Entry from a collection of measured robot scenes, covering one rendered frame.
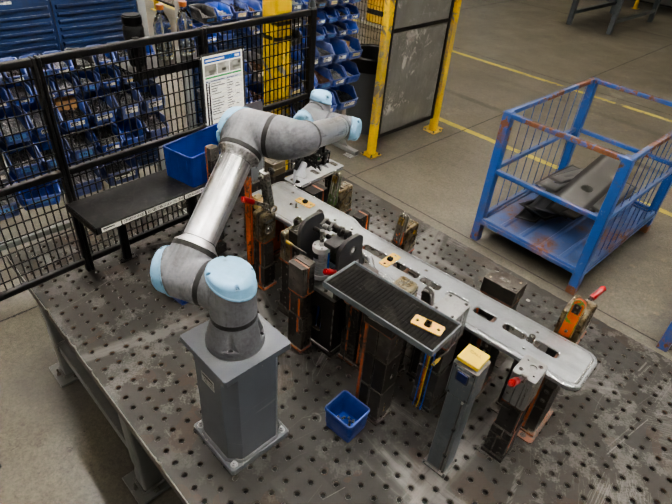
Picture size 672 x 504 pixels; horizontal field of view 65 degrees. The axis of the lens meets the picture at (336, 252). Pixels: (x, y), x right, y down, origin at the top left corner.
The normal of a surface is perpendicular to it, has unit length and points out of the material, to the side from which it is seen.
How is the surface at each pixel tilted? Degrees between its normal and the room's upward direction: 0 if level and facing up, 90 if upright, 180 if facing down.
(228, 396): 90
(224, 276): 7
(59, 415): 0
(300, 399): 0
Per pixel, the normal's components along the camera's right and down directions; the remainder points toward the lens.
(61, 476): 0.07, -0.80
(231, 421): -0.02, 0.59
